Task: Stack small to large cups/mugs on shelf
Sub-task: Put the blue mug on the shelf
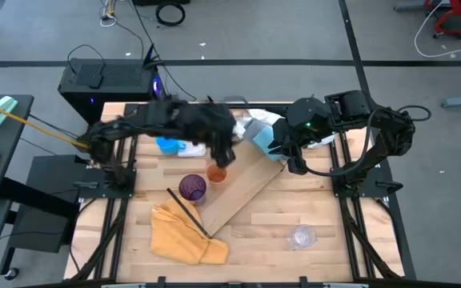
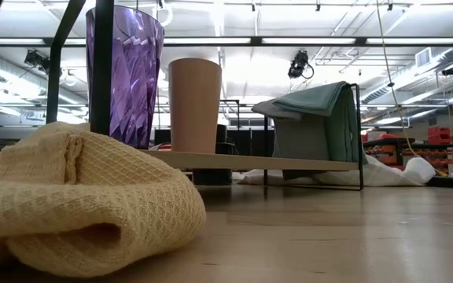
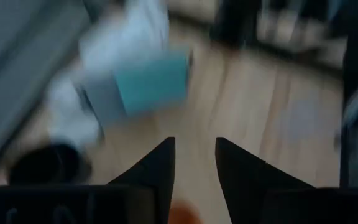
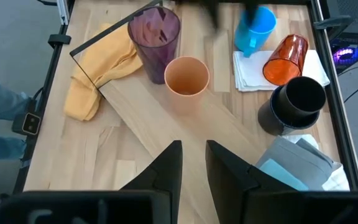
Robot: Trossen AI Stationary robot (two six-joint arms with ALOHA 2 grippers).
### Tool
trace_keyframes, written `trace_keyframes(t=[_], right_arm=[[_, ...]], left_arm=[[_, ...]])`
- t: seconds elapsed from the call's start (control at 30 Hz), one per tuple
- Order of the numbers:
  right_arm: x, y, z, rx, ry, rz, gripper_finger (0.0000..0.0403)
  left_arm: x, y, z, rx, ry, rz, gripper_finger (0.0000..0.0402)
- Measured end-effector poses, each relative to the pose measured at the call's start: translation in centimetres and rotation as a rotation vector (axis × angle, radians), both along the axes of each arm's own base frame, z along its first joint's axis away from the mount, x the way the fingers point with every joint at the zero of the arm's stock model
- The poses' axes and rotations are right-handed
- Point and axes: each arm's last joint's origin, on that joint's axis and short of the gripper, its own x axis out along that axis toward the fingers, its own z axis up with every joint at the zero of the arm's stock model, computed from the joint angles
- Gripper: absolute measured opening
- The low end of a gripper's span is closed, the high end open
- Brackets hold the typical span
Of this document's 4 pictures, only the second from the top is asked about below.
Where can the red storage bin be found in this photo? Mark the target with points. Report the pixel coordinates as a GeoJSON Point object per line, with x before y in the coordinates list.
{"type": "Point", "coordinates": [439, 135]}

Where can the wooden board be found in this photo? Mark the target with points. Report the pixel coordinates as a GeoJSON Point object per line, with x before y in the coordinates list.
{"type": "Point", "coordinates": [250, 161]}

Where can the grey cloth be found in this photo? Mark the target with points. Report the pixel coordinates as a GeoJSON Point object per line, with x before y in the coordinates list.
{"type": "Point", "coordinates": [297, 137]}

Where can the silver ventilation duct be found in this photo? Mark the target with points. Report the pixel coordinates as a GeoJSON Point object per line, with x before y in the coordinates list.
{"type": "Point", "coordinates": [427, 74]}

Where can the black rack with orange bins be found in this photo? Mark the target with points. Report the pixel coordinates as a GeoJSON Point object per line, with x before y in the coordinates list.
{"type": "Point", "coordinates": [407, 155]}

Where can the black rig camera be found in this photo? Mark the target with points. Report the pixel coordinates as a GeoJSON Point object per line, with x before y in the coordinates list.
{"type": "Point", "coordinates": [34, 59]}
{"type": "Point", "coordinates": [299, 65]}

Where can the yellow waffle cloth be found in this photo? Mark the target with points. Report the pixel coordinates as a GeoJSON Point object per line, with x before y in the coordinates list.
{"type": "Point", "coordinates": [93, 188]}

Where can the teal cloth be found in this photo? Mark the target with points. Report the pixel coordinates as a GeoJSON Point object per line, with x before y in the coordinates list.
{"type": "Point", "coordinates": [340, 126]}

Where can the white cloth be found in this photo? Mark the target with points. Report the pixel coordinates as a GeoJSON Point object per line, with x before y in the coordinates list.
{"type": "Point", "coordinates": [387, 173]}

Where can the peach plastic cup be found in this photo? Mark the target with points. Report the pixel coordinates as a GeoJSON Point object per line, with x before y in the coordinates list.
{"type": "Point", "coordinates": [195, 106]}

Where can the purple faceted plastic tumbler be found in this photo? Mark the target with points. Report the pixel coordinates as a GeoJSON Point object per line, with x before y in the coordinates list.
{"type": "Point", "coordinates": [136, 78]}

